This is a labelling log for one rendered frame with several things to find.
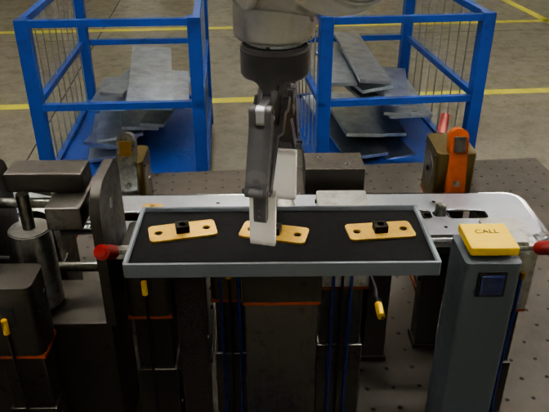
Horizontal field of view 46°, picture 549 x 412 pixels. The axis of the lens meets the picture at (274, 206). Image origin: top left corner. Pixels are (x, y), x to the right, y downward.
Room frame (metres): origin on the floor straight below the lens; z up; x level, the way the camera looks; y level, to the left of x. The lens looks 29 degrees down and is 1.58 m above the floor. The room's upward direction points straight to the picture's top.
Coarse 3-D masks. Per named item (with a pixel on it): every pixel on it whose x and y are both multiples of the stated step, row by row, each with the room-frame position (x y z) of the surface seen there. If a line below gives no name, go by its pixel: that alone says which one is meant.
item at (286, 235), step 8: (248, 224) 0.71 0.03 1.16; (280, 224) 0.69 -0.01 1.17; (240, 232) 0.69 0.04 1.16; (248, 232) 0.69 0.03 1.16; (280, 232) 0.69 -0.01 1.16; (288, 232) 0.69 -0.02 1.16; (296, 232) 0.69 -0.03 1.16; (304, 232) 0.69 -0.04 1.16; (280, 240) 0.67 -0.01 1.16; (288, 240) 0.67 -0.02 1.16; (296, 240) 0.67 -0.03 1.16; (304, 240) 0.67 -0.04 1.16
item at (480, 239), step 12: (468, 228) 0.70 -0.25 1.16; (480, 228) 0.70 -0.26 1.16; (492, 228) 0.70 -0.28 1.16; (504, 228) 0.70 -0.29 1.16; (468, 240) 0.67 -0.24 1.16; (480, 240) 0.67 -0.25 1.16; (492, 240) 0.67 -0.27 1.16; (504, 240) 0.67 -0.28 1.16; (480, 252) 0.65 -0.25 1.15; (492, 252) 0.65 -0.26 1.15; (504, 252) 0.65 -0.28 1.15; (516, 252) 0.65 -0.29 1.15
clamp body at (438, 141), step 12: (432, 144) 1.20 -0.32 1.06; (444, 144) 1.20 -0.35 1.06; (432, 156) 1.19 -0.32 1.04; (444, 156) 1.15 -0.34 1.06; (468, 156) 1.15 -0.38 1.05; (432, 168) 1.18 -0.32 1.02; (444, 168) 1.15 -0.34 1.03; (468, 168) 1.15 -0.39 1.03; (432, 180) 1.17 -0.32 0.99; (444, 180) 1.15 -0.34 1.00; (468, 180) 1.15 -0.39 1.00; (456, 216) 1.16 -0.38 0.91
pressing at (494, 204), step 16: (16, 192) 1.10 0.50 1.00; (32, 192) 1.10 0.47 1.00; (432, 192) 1.11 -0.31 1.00; (448, 192) 1.11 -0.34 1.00; (464, 192) 1.11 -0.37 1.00; (480, 192) 1.11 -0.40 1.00; (496, 192) 1.11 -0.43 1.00; (16, 208) 1.04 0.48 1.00; (128, 208) 1.04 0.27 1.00; (432, 208) 1.04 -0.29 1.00; (448, 208) 1.04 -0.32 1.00; (464, 208) 1.04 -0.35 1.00; (480, 208) 1.04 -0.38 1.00; (496, 208) 1.04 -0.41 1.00; (512, 208) 1.04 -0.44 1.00; (528, 208) 1.04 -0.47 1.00; (128, 224) 0.98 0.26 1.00; (432, 224) 0.98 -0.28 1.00; (448, 224) 0.98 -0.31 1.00; (528, 224) 0.98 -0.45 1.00; (448, 240) 0.93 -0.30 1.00
